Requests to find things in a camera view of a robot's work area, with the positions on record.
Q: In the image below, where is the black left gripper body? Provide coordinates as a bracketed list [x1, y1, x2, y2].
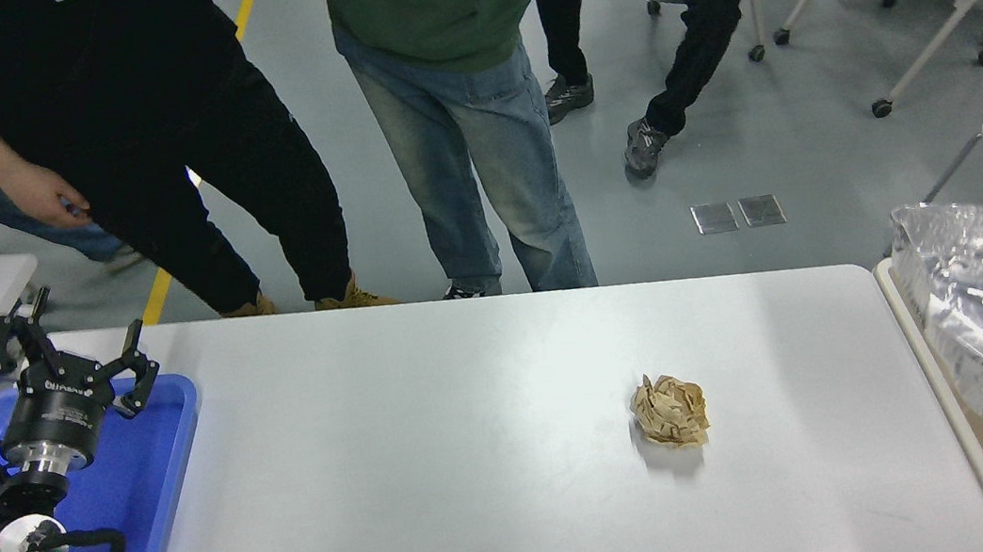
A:
[0, 356, 126, 464]

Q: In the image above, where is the tan paper ball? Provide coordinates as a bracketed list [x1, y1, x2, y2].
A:
[626, 368, 714, 454]

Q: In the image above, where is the person's right hand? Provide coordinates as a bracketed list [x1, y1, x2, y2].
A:
[0, 151, 94, 236]

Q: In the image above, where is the square metal floor plate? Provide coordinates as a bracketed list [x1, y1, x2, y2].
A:
[691, 200, 740, 236]
[736, 191, 787, 230]

